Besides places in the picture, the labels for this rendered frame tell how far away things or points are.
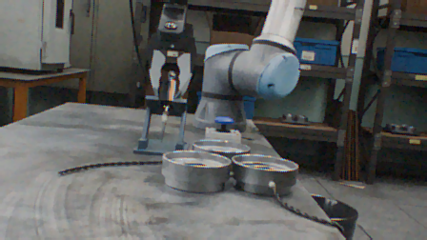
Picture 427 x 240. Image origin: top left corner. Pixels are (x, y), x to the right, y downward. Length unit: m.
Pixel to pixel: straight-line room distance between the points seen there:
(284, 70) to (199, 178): 0.58
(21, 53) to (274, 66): 2.05
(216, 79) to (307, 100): 3.66
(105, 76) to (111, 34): 0.39
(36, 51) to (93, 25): 1.73
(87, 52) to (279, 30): 3.53
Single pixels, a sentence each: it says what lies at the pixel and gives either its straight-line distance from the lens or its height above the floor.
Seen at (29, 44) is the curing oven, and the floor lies 0.95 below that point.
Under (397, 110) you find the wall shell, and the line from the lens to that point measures 5.21.
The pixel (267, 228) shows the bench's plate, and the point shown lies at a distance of 0.61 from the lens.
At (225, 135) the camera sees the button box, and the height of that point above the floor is 0.84.
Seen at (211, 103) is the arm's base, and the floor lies 0.87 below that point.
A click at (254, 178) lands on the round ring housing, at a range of 0.73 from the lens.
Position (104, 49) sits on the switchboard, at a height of 0.95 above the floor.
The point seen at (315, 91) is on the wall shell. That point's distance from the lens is 4.94.
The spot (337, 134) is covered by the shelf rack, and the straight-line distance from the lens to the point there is 4.43.
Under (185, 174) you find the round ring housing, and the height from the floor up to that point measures 0.83.
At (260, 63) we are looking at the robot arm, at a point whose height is 0.99.
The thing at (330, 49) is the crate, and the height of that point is 1.15.
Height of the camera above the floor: 1.00
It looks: 8 degrees down
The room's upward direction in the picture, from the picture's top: 6 degrees clockwise
